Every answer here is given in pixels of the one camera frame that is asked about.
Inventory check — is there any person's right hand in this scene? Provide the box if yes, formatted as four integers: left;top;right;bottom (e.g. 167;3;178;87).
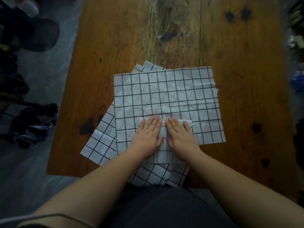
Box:
165;117;203;160

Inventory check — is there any person's left hand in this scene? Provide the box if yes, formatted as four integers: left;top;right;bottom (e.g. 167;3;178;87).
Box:
130;115;164;161

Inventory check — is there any person's left forearm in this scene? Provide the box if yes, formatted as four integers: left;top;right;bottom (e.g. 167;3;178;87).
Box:
21;152;148;228

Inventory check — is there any person's right forearm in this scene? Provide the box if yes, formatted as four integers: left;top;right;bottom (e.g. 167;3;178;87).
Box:
187;150;304;228

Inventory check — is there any person's black top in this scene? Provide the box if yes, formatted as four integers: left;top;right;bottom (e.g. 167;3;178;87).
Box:
102;185;236;228

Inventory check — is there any black blue bag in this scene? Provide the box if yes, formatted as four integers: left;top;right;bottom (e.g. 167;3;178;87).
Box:
7;103;59;149

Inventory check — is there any black backpack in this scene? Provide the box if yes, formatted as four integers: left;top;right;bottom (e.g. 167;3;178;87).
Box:
293;118;304;169

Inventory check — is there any blue plastic bag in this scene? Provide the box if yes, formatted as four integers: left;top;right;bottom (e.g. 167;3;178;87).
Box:
291;71;304;93

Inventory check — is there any black standing fan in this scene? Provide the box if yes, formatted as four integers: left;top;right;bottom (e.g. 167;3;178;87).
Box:
14;17;60;52

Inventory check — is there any pile of packaging scraps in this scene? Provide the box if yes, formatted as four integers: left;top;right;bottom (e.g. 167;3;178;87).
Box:
285;4;304;53

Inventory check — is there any grey cable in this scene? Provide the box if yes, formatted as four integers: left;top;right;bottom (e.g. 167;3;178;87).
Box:
0;212;93;228

